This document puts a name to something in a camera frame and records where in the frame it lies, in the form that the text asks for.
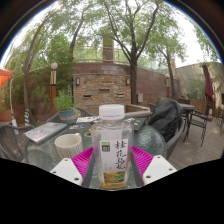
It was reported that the clear drink bottle white cap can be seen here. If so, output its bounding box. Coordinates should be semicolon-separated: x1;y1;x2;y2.
91;104;135;191

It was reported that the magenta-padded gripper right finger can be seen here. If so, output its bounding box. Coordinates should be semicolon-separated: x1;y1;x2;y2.
129;145;178;188

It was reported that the silver laptop with stickers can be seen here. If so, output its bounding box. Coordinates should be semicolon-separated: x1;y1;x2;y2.
23;121;69;144

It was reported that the round dark patio table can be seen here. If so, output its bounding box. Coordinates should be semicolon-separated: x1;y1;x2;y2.
178;102;196;134

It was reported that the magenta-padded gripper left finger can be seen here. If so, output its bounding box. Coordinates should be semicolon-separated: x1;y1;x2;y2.
49;146;96;189

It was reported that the wooden lamp post white globe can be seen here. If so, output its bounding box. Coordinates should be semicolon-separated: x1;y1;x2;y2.
49;62;59;116

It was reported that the small blue printed card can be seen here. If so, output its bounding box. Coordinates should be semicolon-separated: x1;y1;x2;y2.
69;123;86;130

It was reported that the white booklet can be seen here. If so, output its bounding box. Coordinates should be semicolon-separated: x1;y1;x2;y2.
75;115;100;124

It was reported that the blue yellow striped bollard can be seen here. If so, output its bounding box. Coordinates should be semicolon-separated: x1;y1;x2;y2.
23;108;32;127

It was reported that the white ribbed mug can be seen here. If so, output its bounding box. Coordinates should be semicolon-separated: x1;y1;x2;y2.
54;132;84;160

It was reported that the black metal chair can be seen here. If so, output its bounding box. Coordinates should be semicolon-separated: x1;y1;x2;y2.
183;106;214;147

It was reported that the green plant in blue pot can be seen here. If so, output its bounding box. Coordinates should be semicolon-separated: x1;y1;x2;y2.
54;88;78;125

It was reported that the closed maroon patio umbrella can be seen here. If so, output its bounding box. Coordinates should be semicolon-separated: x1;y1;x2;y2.
201;61;215;116

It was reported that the grey wicker armchair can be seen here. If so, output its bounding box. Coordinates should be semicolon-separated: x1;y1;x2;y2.
0;123;36;164
148;103;186;160
46;106;96;125

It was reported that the orange patio umbrella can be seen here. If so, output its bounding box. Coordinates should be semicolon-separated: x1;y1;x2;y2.
0;68;18;128

